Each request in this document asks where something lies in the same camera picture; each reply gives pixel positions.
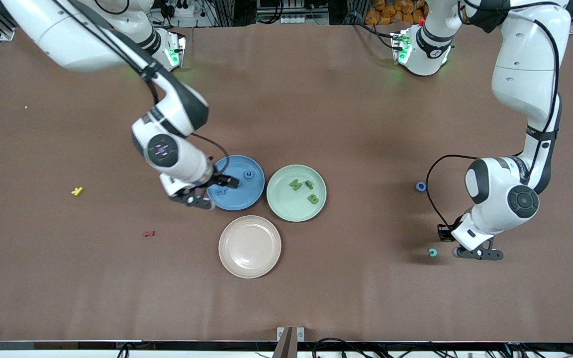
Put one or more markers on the blue foam letter c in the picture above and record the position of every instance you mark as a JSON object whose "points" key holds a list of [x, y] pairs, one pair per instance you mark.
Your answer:
{"points": [[249, 178]]}

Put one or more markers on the green foam letter N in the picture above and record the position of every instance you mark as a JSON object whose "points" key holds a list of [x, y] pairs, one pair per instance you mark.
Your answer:
{"points": [[295, 185]]}

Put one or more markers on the green foam letter B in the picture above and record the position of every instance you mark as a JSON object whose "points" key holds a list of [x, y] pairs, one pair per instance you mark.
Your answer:
{"points": [[313, 200]]}

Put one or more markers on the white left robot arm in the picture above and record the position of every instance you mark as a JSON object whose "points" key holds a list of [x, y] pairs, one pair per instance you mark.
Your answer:
{"points": [[525, 64]]}

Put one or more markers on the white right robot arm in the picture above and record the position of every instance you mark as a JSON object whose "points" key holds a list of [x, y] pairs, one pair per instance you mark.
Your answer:
{"points": [[67, 40]]}

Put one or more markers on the blue round plate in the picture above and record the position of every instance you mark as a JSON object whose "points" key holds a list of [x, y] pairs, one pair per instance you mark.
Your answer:
{"points": [[246, 196]]}

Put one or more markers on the teal foam letter c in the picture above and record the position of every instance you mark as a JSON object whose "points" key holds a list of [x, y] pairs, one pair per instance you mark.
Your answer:
{"points": [[432, 255]]}

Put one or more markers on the blue foam letter O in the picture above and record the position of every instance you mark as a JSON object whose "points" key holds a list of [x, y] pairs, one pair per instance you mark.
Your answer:
{"points": [[417, 186]]}

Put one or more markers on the pale green round plate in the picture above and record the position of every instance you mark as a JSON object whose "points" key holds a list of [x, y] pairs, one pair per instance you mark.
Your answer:
{"points": [[286, 209]]}

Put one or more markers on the pale pink round plate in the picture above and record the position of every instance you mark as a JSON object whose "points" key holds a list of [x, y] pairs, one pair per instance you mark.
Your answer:
{"points": [[249, 248]]}

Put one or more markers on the brown table cover mat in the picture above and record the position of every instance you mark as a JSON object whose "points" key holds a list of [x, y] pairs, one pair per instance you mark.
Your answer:
{"points": [[286, 109]]}

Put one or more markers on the yellow foam letter K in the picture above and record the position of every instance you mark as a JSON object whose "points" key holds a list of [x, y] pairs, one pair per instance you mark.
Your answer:
{"points": [[77, 191]]}

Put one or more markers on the white socket strip with plugs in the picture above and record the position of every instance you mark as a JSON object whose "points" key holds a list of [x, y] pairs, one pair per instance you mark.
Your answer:
{"points": [[182, 12]]}

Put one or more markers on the white power strip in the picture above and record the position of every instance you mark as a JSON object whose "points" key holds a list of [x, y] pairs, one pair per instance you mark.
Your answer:
{"points": [[296, 20]]}

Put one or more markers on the pile of orange items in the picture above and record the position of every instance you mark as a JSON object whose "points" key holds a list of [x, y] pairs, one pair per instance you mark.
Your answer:
{"points": [[391, 12]]}

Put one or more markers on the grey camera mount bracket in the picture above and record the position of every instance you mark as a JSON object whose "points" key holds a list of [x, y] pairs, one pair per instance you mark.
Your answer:
{"points": [[300, 334]]}

